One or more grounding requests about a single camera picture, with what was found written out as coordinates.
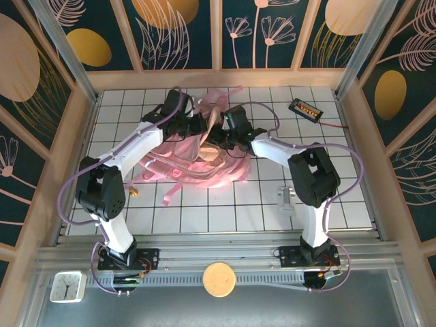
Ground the pink school backpack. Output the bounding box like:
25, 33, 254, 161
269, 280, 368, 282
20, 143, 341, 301
136, 85, 253, 207

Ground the black charger box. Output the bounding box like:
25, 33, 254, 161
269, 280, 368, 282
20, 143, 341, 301
288, 98, 324, 123

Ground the round yellow sponge disc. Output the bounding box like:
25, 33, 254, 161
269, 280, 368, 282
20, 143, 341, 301
202, 261, 236, 299

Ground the white alarm clock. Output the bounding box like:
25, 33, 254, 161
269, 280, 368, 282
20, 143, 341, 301
50, 270, 87, 304

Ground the thin red cable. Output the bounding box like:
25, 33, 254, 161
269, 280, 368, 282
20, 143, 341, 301
320, 119, 349, 129

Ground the aluminium mounting rail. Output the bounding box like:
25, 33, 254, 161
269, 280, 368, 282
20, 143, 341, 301
33, 238, 403, 273

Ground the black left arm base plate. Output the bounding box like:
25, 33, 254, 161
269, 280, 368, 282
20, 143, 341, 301
97, 247, 160, 272

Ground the aluminium frame post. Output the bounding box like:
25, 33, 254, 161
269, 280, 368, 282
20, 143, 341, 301
29, 0, 100, 103
335, 0, 400, 100

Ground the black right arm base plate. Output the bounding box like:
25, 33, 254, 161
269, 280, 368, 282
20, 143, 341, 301
279, 245, 341, 268

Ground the grey slotted cable duct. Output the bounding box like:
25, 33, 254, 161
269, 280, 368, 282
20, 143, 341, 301
83, 271, 307, 289

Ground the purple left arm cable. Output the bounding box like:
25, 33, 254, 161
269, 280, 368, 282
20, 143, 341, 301
57, 87, 195, 296

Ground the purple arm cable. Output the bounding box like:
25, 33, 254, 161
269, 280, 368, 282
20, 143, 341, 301
57, 87, 195, 296
245, 101, 364, 294

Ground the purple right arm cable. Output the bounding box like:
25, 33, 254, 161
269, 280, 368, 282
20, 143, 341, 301
245, 101, 364, 294

